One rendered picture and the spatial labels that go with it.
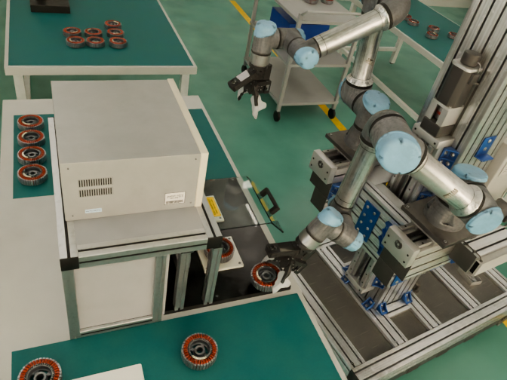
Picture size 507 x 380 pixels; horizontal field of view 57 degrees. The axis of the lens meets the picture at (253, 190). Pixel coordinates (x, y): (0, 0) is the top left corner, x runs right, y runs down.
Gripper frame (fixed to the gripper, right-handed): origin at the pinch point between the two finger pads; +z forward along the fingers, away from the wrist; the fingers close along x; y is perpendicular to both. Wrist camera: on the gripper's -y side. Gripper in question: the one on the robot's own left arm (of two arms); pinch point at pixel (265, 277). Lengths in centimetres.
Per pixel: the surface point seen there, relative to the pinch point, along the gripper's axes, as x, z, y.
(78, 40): 204, 31, -44
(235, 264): 10.0, 6.2, -5.4
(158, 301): -5.6, 15.5, -36.0
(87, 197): 7, -6, -69
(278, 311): -10.9, 4.1, 4.7
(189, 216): 4.4, -12.6, -40.4
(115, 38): 206, 19, -24
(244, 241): 21.6, 4.0, 1.5
